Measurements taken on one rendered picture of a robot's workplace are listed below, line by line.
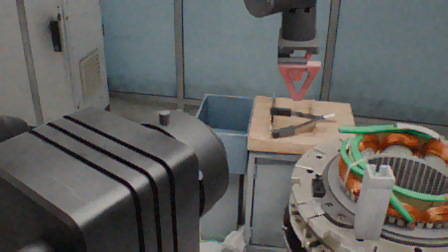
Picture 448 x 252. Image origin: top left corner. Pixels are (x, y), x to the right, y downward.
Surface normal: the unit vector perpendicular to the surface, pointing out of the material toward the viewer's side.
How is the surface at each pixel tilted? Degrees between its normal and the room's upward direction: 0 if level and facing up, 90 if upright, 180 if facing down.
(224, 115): 90
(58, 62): 90
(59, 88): 90
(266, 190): 90
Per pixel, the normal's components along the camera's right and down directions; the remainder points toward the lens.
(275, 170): -0.15, 0.46
